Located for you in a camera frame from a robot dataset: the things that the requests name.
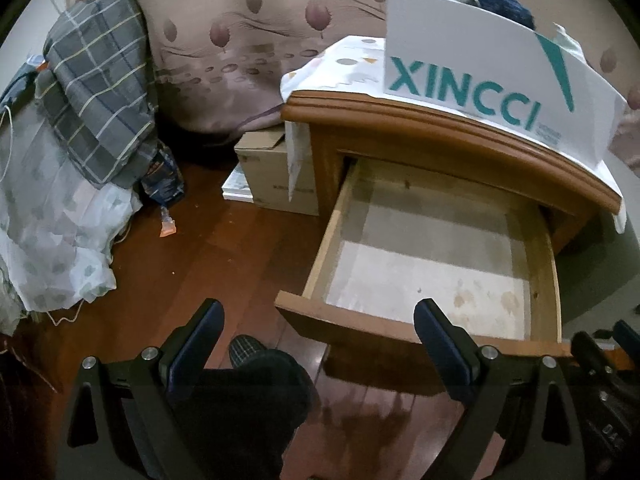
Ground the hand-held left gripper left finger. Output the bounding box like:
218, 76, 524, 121
57, 298, 226, 480

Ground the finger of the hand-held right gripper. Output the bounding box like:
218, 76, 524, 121
612, 319, 640, 357
570, 331, 619, 396

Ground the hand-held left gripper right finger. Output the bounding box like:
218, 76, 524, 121
413, 297, 586, 480

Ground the wooden drawer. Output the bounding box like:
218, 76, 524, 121
274, 152, 575, 361

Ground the white shoe box teal print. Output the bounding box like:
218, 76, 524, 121
384, 0, 630, 163

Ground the dark blue speckled underwear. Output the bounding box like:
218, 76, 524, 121
472, 0, 538, 31

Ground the plaid slipper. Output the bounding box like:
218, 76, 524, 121
229, 334, 273, 371

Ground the person's dark trouser leg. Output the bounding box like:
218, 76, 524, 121
175, 350, 323, 480

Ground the small orange wrapper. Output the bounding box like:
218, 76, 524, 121
157, 206, 178, 238

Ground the white flat book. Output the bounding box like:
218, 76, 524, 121
221, 166, 257, 204

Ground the blue snack bag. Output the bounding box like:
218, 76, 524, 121
140, 142, 185, 207

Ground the cardboard box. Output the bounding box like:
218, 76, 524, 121
234, 130, 321, 217

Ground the white sheer cloth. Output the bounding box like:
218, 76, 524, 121
0, 67, 146, 331

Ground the wooden nightstand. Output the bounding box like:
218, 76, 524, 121
281, 90, 626, 261

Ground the grey plaid blanket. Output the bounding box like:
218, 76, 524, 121
37, 0, 160, 188

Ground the beige floral bed sheet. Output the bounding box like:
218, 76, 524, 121
65, 0, 640, 181

